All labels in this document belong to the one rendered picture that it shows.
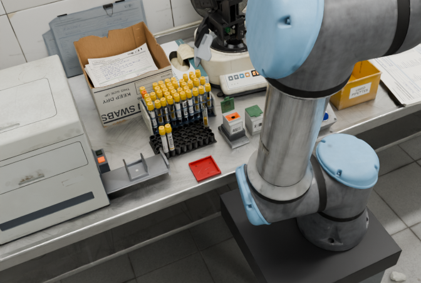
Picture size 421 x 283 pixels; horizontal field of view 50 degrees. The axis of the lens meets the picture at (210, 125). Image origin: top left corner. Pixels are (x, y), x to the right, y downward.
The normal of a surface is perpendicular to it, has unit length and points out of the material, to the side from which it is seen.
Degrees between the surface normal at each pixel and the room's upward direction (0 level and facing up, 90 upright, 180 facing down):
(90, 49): 88
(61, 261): 0
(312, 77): 102
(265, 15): 82
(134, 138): 0
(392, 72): 0
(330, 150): 9
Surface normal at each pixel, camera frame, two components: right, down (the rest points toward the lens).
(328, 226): -0.36, 0.44
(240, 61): 0.25, 0.65
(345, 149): 0.08, -0.71
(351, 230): 0.32, 0.44
